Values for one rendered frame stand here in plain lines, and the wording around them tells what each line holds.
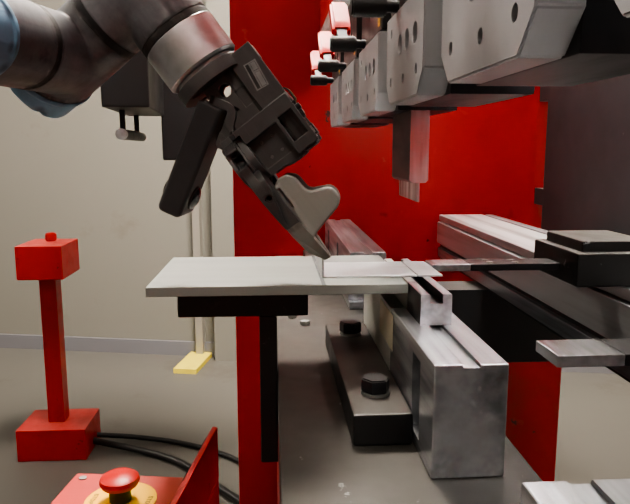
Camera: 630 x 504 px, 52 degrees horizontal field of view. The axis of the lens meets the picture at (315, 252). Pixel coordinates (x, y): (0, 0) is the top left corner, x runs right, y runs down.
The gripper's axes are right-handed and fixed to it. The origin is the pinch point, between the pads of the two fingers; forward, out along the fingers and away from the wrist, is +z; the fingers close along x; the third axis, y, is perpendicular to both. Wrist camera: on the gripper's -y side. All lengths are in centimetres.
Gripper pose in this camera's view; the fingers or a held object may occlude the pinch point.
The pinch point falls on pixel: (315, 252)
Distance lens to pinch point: 64.1
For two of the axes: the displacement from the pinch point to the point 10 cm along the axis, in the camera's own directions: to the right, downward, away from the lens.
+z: 6.0, 7.9, 1.1
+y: 8.0, -5.8, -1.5
